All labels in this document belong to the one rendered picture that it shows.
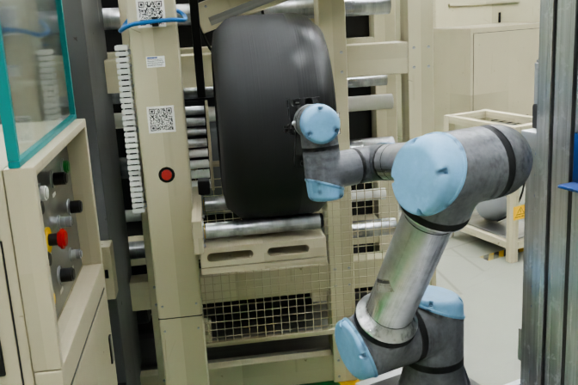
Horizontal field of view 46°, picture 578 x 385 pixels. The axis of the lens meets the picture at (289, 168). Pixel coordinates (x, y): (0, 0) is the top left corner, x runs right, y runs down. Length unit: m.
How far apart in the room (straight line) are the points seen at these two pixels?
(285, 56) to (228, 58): 0.15
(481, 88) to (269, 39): 4.65
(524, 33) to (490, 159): 5.66
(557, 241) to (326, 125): 0.47
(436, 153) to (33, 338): 0.76
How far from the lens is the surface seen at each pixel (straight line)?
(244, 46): 1.81
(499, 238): 4.22
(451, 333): 1.38
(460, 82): 6.38
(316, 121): 1.32
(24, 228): 1.24
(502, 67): 6.52
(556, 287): 1.33
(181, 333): 2.15
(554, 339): 1.37
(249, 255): 1.97
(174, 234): 2.03
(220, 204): 2.21
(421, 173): 1.01
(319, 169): 1.35
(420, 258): 1.12
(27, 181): 1.22
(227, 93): 1.77
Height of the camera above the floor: 1.50
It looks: 13 degrees down
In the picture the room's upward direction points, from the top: 3 degrees counter-clockwise
